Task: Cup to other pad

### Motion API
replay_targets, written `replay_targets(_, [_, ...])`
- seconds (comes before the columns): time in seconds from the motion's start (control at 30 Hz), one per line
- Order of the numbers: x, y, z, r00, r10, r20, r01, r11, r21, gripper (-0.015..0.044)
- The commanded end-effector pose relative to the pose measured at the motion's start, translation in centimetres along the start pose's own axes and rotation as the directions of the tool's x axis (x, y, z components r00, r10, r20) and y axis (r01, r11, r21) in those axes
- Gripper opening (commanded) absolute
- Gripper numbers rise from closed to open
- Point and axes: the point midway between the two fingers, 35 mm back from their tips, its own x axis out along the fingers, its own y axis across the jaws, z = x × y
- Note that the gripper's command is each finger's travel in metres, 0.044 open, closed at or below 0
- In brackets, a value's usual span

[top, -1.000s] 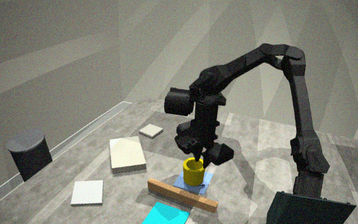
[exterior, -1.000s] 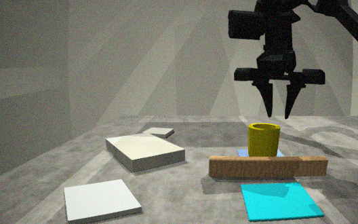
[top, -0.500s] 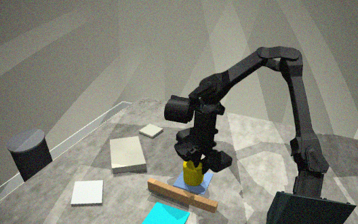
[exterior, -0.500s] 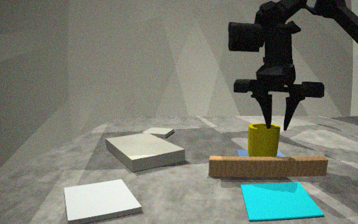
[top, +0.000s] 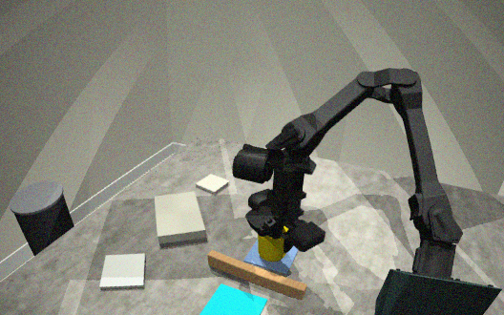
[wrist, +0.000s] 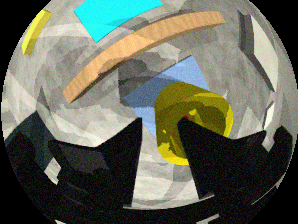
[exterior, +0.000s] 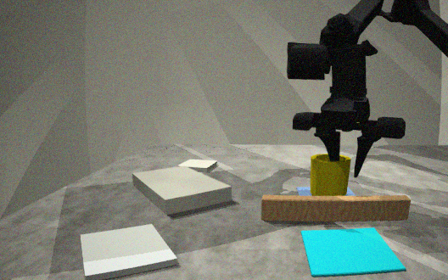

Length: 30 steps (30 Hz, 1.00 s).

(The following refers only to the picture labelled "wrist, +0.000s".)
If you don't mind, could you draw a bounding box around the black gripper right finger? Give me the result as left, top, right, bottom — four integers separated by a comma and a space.
177, 117, 266, 200

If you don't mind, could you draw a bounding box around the yellow cup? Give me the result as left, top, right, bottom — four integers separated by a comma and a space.
154, 81, 233, 165

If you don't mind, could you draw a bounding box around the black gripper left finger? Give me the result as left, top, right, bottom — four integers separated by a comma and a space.
48, 117, 142, 208

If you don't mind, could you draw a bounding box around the tan wooden bar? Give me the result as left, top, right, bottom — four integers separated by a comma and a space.
63, 11, 225, 104

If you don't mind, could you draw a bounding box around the cream flat rectangular block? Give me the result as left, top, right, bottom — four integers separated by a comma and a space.
243, 15, 278, 92

